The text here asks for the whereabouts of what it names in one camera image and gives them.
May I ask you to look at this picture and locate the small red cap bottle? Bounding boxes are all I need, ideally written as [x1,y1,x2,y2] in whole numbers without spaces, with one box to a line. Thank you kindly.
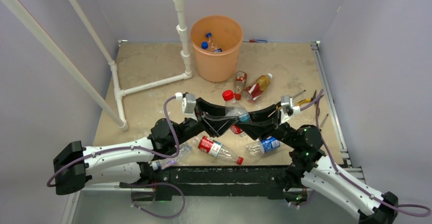
[233,71,248,100]

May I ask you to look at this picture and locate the red label cola bottle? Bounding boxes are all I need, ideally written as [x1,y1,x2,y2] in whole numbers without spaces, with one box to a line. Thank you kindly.
[195,136,244,165]

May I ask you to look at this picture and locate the blue label water bottle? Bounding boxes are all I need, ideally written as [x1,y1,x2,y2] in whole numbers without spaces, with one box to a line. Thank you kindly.
[201,42,222,53]

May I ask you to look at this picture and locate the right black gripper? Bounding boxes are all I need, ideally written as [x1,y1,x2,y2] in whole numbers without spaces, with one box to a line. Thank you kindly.
[234,104,298,149]

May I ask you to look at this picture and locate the purple cable loop front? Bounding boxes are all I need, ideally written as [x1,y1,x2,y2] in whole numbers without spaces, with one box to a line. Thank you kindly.
[130,181,187,220]

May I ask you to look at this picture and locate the orange plastic bin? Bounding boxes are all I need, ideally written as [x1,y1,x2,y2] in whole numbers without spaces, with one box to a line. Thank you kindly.
[190,15,244,82]

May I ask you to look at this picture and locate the yellow tea bottle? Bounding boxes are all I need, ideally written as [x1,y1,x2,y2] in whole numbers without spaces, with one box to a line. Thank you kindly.
[241,73,273,103]

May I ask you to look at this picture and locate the black yellow screwdriver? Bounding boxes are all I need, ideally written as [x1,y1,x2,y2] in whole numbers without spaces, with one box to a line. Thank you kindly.
[292,90,306,100]

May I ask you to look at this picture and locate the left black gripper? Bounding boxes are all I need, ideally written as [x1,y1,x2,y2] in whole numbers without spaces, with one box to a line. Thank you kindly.
[172,99,239,147]

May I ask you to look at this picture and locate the large Pepsi bottle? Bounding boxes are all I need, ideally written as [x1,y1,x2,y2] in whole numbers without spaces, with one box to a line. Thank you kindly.
[205,32,219,50]

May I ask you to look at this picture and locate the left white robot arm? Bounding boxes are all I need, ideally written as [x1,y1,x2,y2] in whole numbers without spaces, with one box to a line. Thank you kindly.
[46,93,180,189]

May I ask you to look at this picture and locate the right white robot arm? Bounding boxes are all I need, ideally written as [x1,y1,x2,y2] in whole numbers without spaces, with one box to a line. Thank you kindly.
[236,104,399,223]

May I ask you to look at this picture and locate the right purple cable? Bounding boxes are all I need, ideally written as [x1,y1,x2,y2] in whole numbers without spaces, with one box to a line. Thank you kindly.
[299,89,432,218]

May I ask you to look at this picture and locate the crushed clear bottle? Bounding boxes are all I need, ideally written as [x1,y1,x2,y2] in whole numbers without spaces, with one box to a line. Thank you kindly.
[150,143,192,171]

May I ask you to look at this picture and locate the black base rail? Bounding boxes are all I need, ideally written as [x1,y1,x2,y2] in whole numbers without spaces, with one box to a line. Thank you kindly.
[120,164,305,202]

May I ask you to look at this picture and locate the small blue label bottle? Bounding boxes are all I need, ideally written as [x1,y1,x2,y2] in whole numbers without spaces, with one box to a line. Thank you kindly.
[246,136,281,157]

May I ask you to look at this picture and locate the white PVC pipe frame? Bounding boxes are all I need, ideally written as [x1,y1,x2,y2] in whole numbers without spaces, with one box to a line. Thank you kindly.
[1,0,192,131]

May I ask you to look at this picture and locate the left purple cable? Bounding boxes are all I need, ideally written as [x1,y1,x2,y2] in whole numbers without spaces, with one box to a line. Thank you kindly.
[46,96,181,188]

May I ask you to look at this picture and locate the yellow handled pliers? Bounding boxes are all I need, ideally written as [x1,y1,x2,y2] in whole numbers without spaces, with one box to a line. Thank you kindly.
[297,90,324,116]

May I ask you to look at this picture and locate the small red label bottle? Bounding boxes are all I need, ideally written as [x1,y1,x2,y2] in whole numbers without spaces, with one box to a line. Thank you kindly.
[222,90,251,123]

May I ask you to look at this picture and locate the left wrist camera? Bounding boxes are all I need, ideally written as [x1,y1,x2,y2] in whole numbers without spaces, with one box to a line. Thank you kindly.
[175,92,197,120]

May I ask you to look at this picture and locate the metal side rail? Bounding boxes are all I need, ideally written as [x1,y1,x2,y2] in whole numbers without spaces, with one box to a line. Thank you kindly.
[310,41,353,169]

